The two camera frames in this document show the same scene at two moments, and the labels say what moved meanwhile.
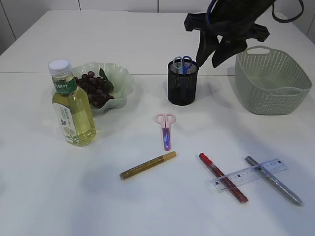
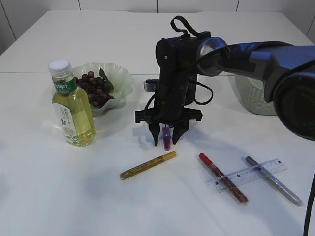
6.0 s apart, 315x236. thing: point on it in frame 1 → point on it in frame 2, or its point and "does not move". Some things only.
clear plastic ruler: [231, 180] does not move
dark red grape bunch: [98, 89] does not move
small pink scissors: [166, 120] does not move
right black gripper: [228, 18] → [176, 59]
